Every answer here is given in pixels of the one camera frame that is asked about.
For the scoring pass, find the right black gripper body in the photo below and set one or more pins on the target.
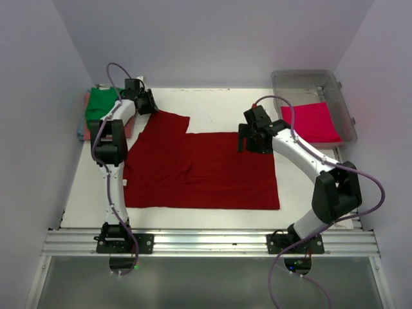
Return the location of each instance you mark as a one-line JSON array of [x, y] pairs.
[[253, 144]]

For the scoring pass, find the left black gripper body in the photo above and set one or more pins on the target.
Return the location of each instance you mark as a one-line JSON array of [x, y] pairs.
[[147, 105]]

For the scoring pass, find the dark red t-shirt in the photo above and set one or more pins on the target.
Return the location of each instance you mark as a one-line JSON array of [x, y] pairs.
[[169, 167]]

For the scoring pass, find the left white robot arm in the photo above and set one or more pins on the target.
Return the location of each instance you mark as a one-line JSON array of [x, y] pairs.
[[109, 150]]

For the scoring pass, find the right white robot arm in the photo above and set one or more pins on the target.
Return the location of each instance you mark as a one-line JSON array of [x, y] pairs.
[[336, 190]]

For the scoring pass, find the green t-shirt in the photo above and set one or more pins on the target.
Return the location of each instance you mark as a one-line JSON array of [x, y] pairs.
[[100, 103]]

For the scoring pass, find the magenta folded t-shirt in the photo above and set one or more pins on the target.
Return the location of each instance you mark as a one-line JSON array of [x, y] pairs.
[[314, 123]]

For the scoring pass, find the clear plastic storage bin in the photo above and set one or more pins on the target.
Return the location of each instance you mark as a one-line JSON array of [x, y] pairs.
[[302, 87]]

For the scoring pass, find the folded salmon pink t-shirt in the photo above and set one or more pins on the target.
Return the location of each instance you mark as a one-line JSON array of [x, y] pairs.
[[127, 127]]

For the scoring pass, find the folded light blue t-shirt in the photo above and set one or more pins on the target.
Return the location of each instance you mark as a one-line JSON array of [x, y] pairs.
[[80, 130]]

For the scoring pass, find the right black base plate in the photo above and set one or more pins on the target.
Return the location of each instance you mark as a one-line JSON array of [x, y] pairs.
[[279, 240]]

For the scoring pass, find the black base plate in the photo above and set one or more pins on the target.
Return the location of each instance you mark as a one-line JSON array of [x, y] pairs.
[[279, 240], [145, 243]]

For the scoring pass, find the aluminium mounting rail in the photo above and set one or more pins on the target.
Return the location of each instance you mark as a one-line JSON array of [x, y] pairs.
[[222, 243]]

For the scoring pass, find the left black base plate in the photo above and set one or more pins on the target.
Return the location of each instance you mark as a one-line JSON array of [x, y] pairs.
[[145, 243]]

